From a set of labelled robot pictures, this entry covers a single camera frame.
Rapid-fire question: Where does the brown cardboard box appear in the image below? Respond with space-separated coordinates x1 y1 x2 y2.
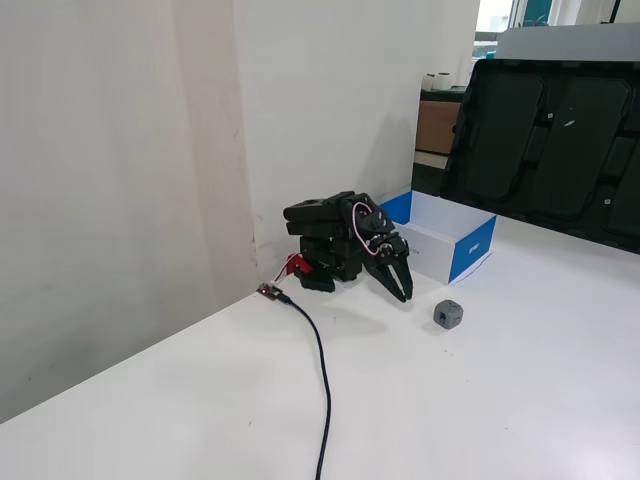
415 99 462 155

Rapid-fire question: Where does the pink white arm wire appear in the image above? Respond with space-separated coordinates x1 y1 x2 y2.
350 201 387 259

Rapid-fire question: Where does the red clamp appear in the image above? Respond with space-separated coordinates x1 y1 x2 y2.
284 253 315 276

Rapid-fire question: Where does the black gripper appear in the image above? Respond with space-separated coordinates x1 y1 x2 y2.
361 230 415 305

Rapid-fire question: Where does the black plastic tray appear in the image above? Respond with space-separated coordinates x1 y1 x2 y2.
438 58 640 254

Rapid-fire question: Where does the black cable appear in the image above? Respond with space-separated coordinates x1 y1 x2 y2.
277 292 333 480

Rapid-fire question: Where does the gray panel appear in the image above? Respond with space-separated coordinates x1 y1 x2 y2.
494 22 640 64

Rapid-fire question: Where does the small controller board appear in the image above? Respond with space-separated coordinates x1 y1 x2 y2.
255 282 294 305

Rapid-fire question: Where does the gray block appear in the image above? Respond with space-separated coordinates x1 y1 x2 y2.
433 298 465 331

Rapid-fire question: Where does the blue and white box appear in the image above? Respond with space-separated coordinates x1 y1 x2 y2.
378 189 499 286

